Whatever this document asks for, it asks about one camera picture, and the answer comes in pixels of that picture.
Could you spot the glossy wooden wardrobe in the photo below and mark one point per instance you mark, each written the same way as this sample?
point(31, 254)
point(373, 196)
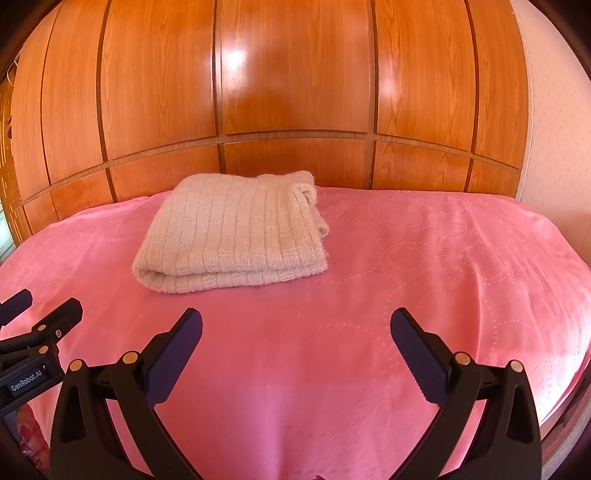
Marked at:
point(295, 69)

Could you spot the person's left hand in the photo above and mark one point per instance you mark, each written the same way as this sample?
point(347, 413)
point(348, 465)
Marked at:
point(32, 436)

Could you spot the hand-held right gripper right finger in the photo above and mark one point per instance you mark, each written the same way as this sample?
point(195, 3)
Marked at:
point(418, 355)

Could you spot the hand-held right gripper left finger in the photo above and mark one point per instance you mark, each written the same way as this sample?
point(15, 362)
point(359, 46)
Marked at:
point(178, 355)

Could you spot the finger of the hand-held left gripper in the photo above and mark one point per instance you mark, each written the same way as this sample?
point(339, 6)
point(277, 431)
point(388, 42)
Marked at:
point(16, 304)
point(64, 316)

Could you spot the cream knitted sweater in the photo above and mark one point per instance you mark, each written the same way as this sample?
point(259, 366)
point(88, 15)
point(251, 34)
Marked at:
point(231, 230)

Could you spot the pink blanket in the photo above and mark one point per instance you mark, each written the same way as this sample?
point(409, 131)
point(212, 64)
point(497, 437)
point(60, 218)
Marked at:
point(415, 277)

